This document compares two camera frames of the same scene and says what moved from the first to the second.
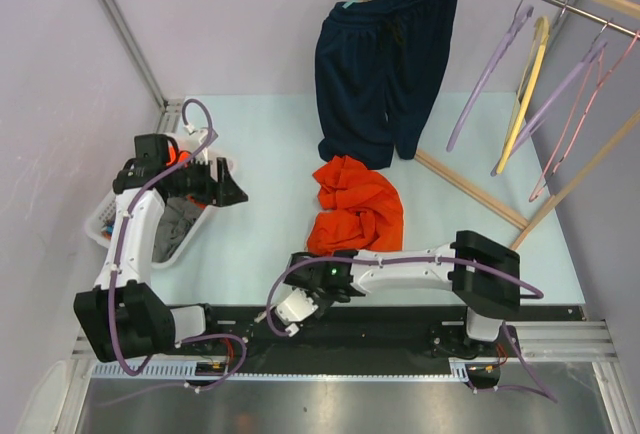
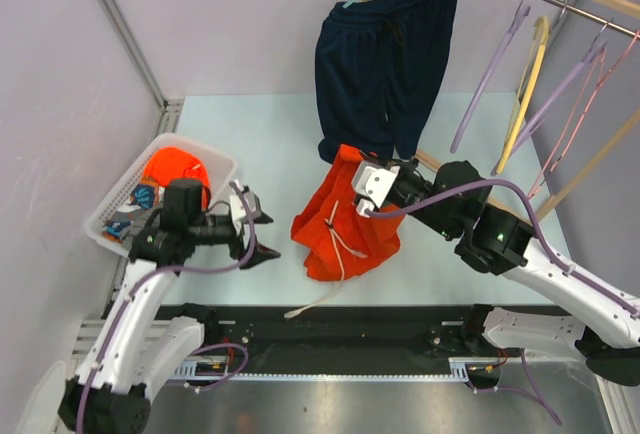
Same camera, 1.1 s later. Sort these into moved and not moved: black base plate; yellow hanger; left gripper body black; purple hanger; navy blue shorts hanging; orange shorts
Moved: left gripper body black; orange shorts
Not moved: navy blue shorts hanging; yellow hanger; black base plate; purple hanger
